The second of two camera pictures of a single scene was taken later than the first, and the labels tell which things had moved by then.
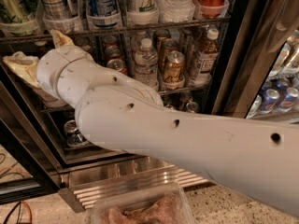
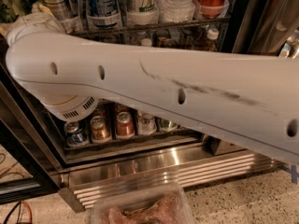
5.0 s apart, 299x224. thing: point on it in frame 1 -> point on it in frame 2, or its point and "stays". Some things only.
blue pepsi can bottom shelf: (72, 134) stays
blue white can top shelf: (102, 7) stays
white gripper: (53, 65) -> (35, 21)
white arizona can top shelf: (143, 5) stays
